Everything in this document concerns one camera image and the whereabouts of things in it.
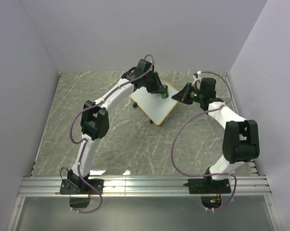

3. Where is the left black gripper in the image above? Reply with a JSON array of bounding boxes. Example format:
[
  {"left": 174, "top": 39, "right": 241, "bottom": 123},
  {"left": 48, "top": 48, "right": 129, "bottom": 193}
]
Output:
[{"left": 143, "top": 72, "right": 165, "bottom": 94}]

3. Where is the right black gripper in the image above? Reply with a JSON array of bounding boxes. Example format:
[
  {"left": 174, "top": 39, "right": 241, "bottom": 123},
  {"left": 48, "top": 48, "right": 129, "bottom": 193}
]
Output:
[{"left": 172, "top": 83, "right": 204, "bottom": 105}]

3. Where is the green whiteboard eraser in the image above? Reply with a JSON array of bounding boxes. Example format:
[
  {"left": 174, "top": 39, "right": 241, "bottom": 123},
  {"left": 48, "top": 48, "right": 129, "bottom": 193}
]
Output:
[{"left": 161, "top": 85, "right": 169, "bottom": 99}]

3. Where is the orange framed whiteboard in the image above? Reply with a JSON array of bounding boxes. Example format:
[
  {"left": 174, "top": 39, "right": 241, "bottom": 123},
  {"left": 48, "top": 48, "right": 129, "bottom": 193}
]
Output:
[{"left": 130, "top": 77, "right": 179, "bottom": 126}]

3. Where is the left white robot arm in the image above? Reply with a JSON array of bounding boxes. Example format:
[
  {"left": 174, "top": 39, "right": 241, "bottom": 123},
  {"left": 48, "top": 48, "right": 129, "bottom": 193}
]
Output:
[{"left": 63, "top": 58, "right": 168, "bottom": 193}]

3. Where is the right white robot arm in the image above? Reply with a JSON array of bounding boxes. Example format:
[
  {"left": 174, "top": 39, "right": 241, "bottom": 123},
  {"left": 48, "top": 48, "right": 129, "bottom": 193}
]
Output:
[{"left": 172, "top": 71, "right": 260, "bottom": 193}]

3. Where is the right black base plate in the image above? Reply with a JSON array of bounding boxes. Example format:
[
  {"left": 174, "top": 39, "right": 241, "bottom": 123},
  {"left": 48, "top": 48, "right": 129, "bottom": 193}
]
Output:
[{"left": 183, "top": 177, "right": 231, "bottom": 194}]

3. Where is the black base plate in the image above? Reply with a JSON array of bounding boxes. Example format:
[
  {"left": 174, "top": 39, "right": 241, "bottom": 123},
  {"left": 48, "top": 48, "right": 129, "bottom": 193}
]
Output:
[
  {"left": 59, "top": 179, "right": 104, "bottom": 195},
  {"left": 183, "top": 177, "right": 231, "bottom": 194}
]

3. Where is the aluminium mounting rail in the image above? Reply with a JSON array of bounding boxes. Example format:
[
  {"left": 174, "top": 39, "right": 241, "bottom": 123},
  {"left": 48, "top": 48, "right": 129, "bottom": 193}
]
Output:
[{"left": 17, "top": 175, "right": 272, "bottom": 197}]

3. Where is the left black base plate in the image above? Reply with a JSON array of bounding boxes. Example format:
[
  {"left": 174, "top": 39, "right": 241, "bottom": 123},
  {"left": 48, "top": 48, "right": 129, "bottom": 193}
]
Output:
[{"left": 59, "top": 179, "right": 104, "bottom": 195}]

